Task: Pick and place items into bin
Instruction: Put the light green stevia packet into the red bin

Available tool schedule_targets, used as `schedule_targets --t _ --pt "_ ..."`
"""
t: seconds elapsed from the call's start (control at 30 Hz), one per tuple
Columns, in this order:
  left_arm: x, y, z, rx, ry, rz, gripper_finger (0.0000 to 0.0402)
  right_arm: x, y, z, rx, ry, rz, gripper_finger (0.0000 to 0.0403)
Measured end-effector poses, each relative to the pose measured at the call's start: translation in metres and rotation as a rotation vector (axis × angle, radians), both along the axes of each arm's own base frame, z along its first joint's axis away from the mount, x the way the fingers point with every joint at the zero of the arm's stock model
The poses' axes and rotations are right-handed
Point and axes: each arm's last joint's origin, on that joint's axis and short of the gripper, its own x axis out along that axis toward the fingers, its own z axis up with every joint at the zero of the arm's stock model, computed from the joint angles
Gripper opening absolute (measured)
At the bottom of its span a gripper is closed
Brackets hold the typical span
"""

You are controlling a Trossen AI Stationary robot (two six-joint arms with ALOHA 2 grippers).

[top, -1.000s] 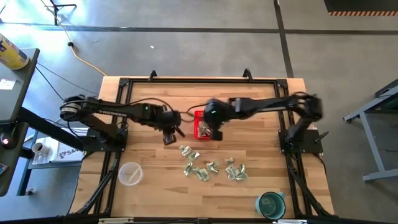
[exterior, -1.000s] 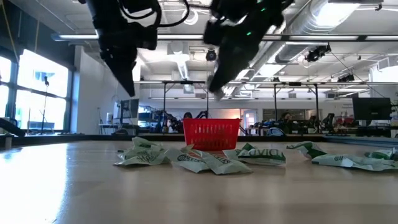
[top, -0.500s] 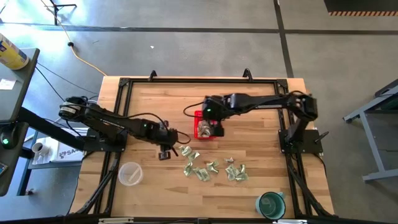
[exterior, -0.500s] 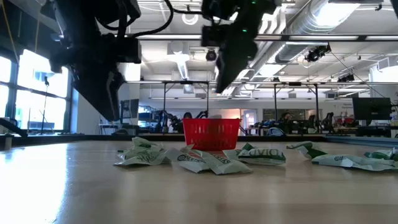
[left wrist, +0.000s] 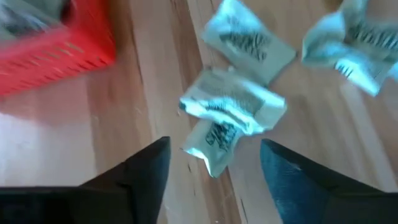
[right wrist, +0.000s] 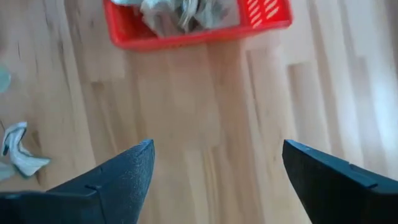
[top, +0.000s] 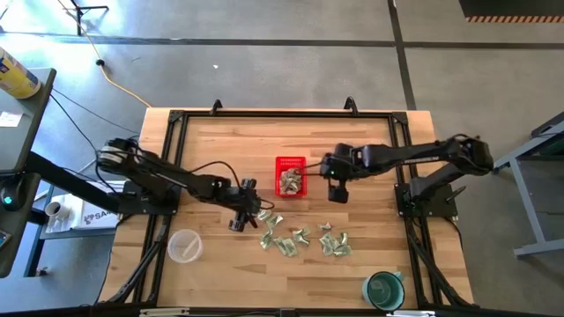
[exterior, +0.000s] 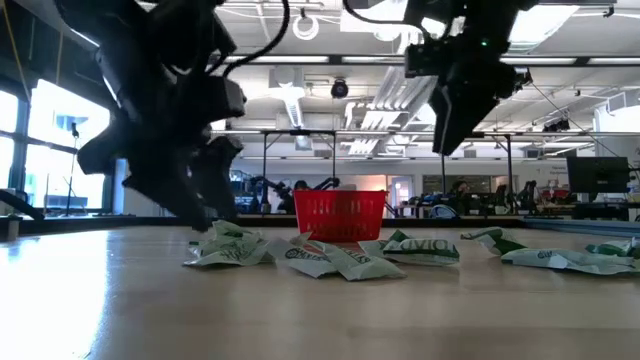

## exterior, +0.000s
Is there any person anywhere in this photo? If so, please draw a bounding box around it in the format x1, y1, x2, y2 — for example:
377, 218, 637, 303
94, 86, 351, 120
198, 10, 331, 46
287, 179, 309, 202
449, 179, 472, 202

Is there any red plastic basket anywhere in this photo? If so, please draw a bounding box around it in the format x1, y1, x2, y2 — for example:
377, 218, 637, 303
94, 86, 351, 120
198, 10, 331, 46
293, 189, 389, 244

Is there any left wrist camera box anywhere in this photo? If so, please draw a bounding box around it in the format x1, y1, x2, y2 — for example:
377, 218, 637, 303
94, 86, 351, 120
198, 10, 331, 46
208, 76, 247, 120

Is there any white coiled ceiling cable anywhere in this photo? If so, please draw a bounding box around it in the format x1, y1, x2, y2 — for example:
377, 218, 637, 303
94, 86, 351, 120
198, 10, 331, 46
291, 13, 321, 42

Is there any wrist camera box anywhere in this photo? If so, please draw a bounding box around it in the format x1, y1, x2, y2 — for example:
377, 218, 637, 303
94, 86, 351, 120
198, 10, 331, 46
403, 41, 454, 80
208, 76, 247, 120

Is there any black metal rig frame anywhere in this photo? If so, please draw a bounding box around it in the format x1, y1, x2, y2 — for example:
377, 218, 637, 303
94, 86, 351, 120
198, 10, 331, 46
260, 128, 338, 197
438, 131, 516, 197

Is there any long ceiling light strip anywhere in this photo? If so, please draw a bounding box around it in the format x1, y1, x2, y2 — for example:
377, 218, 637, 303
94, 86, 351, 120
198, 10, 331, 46
219, 54, 331, 66
341, 55, 640, 68

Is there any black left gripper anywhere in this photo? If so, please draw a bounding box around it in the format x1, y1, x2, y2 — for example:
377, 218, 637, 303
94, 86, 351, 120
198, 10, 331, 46
76, 78, 246, 234

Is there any large black computer monitor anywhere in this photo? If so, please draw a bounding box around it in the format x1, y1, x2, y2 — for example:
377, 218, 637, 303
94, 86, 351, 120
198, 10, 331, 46
566, 156, 631, 196

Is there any thin black tripod stand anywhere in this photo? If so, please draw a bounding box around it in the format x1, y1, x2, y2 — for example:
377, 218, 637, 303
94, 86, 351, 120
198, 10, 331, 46
63, 121, 82, 218

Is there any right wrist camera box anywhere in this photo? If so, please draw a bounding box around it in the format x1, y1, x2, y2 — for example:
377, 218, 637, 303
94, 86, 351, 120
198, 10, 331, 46
403, 41, 454, 80

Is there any white ceiling air duct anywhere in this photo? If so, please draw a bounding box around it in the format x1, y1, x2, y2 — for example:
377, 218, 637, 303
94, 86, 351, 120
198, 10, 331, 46
268, 65, 307, 129

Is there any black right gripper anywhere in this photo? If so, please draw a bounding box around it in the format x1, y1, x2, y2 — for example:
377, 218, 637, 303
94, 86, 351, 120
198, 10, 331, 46
430, 9, 532, 155

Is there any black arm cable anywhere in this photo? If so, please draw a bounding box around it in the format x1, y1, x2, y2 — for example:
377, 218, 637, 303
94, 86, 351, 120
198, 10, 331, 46
341, 0, 432, 39
221, 0, 292, 79

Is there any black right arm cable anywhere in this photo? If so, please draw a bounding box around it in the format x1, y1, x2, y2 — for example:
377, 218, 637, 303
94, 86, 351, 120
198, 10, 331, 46
341, 0, 432, 39

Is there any yellow hanging cable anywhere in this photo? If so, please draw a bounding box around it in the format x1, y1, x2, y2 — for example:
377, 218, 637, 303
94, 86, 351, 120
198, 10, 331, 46
1, 0, 32, 104

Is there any white green packet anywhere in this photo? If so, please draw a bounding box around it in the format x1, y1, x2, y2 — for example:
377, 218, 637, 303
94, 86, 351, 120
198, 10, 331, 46
183, 238, 274, 268
264, 232, 339, 279
584, 238, 640, 260
382, 237, 461, 267
500, 247, 637, 277
309, 240, 407, 282
358, 229, 411, 257
211, 219, 264, 244
459, 226, 528, 257

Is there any blue white bag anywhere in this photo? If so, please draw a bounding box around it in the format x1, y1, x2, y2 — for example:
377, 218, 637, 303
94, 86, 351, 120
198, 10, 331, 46
428, 203, 459, 220

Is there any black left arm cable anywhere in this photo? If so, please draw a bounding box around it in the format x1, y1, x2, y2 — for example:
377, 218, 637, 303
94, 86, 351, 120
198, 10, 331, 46
221, 0, 292, 79

